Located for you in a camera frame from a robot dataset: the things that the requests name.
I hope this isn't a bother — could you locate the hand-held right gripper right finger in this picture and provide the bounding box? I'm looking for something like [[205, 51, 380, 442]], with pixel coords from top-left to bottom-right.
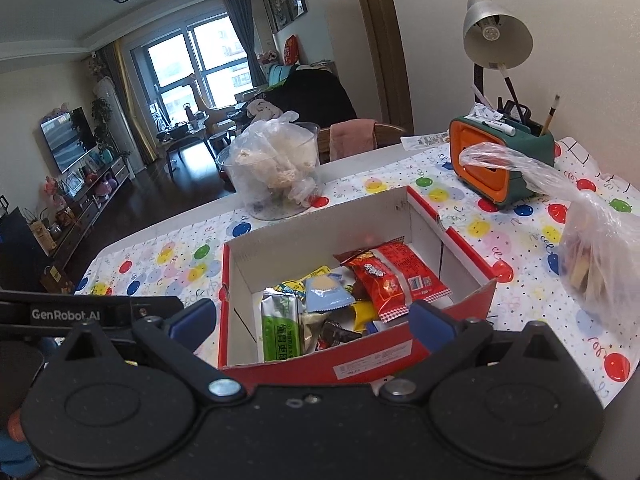
[[379, 301, 576, 403]]

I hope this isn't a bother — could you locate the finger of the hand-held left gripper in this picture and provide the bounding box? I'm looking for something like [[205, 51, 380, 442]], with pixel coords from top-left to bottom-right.
[[117, 296, 184, 331]]

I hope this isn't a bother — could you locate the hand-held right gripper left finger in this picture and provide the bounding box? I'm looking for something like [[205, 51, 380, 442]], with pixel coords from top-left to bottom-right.
[[52, 299, 248, 403]]

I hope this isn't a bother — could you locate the red snack packet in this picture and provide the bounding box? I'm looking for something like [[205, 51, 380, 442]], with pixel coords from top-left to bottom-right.
[[334, 241, 452, 323]]

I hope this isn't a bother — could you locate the mustard yellow snack packet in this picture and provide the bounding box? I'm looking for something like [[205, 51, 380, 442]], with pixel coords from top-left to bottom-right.
[[349, 300, 382, 333]]

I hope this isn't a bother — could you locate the red cardboard box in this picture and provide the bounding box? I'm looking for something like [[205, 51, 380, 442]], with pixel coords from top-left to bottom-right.
[[217, 185, 499, 386]]

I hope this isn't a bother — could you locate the green snack packet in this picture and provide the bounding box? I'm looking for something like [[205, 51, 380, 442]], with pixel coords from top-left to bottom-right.
[[261, 287, 307, 363]]

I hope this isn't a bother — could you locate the dark brown chocolate packet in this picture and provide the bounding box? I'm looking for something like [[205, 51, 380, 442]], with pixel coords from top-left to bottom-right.
[[316, 320, 364, 352]]

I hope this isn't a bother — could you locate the yellow cartoon snack packet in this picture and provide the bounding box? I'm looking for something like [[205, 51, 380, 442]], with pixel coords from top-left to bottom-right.
[[279, 267, 332, 297]]

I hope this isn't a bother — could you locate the light blue snack packet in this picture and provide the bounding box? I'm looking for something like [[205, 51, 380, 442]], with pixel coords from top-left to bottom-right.
[[304, 275, 357, 314]]

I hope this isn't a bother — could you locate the cream gold-print snack packet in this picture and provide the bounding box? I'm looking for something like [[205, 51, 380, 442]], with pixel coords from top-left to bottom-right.
[[299, 310, 332, 357]]

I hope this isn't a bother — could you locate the clear plastic bag of snacks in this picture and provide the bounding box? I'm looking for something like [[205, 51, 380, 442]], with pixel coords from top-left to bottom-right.
[[459, 141, 640, 327]]

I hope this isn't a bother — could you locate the black cabinet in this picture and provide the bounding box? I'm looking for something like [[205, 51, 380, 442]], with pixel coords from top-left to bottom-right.
[[0, 207, 45, 292]]

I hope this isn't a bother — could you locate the grey television cabinet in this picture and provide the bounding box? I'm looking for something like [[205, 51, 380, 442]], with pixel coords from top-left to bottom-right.
[[50, 155, 134, 263]]

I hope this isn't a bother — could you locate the balloon print tablecloth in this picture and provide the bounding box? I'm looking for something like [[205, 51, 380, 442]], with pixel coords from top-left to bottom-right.
[[75, 137, 640, 409]]

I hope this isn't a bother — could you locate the pink flower bouquet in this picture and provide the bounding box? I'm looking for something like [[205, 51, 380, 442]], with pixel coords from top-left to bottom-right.
[[42, 175, 66, 212]]

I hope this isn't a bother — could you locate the clear plastic tub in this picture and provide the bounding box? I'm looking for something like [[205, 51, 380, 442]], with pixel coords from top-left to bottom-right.
[[216, 122, 321, 222]]

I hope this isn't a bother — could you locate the orange green desk organizer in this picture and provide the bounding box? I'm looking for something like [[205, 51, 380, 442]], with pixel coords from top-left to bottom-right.
[[448, 115, 557, 207]]

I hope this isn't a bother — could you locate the wooden coffee table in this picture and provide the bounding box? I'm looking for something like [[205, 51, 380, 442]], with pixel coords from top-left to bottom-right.
[[159, 115, 212, 162]]

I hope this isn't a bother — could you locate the clear bag of puffed food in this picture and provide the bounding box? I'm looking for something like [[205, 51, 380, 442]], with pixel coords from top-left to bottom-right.
[[227, 110, 319, 207]]

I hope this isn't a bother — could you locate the television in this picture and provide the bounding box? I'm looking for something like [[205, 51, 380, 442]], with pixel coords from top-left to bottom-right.
[[40, 106, 99, 175]]

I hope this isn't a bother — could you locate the white printed paper packet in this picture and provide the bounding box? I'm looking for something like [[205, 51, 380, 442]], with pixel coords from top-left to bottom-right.
[[400, 132, 452, 152]]

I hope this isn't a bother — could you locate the potted plant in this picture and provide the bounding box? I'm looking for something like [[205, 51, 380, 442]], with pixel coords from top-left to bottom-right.
[[90, 97, 126, 157]]

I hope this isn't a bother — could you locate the wooden chair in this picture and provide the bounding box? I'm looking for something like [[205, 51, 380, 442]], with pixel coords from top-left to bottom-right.
[[317, 122, 409, 164]]

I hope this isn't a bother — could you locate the pink cloth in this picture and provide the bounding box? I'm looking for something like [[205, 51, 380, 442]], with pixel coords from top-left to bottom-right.
[[330, 119, 377, 161]]

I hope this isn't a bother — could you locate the white marker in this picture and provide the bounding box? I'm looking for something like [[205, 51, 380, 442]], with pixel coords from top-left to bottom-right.
[[479, 119, 517, 137]]

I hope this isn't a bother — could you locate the yellow curtain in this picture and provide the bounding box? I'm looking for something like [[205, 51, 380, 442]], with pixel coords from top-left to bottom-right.
[[111, 40, 152, 162]]

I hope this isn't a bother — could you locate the white tower air conditioner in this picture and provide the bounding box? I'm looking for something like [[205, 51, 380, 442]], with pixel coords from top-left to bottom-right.
[[94, 76, 135, 171]]

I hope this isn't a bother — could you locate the beige garment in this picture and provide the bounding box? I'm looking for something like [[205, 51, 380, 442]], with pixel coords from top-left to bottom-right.
[[246, 99, 282, 117]]

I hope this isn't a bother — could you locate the black coat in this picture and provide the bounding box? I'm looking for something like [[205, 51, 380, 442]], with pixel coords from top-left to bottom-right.
[[260, 66, 359, 129]]

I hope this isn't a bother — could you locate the large window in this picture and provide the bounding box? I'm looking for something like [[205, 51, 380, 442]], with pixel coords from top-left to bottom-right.
[[131, 10, 267, 112]]

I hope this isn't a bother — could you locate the teal sofa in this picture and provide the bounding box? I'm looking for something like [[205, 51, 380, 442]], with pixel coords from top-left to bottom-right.
[[267, 62, 302, 89]]

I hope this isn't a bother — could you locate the wooden door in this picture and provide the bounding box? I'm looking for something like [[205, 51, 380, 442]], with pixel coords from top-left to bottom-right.
[[349, 0, 416, 134]]

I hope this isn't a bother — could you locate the grey curtain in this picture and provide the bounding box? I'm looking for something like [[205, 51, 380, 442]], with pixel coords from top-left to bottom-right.
[[222, 0, 269, 89]]

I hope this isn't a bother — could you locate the silver desk lamp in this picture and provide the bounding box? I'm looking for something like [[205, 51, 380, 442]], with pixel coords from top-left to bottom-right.
[[462, 0, 534, 111]]

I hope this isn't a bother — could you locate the bamboo handle brush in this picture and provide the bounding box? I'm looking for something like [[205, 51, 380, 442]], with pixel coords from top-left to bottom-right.
[[541, 94, 561, 137]]

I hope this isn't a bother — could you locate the black handle brush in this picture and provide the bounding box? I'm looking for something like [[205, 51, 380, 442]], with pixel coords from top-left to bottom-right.
[[501, 65, 527, 123]]

